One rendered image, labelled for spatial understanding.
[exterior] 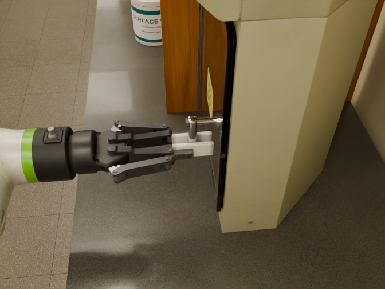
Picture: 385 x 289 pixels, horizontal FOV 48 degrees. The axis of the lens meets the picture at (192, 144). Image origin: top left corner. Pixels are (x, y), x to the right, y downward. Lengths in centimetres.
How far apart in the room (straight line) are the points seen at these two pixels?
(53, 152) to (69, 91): 207
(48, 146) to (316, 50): 43
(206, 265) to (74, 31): 271
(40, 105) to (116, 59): 146
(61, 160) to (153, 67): 62
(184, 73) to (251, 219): 39
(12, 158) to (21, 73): 231
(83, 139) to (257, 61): 32
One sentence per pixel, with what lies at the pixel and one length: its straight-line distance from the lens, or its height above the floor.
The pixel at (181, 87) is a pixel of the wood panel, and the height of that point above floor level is 102.
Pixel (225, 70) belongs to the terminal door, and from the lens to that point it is 61.
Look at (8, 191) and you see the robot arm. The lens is 74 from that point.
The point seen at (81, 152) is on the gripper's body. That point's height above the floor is 117.
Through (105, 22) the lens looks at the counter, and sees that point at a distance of 152.
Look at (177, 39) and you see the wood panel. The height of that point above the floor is 116.
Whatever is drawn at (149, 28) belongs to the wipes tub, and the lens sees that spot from 134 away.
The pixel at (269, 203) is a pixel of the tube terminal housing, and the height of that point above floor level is 103.
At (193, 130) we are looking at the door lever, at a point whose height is 119.
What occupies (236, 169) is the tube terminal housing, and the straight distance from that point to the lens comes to 74.
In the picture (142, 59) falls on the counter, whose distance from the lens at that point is 132.
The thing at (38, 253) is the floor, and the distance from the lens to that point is 206.
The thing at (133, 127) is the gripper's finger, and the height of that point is 116.
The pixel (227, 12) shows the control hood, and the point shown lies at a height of 142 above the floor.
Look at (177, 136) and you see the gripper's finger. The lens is 75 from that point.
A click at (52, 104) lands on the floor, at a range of 273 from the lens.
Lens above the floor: 169
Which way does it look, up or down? 46 degrees down
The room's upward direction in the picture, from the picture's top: straight up
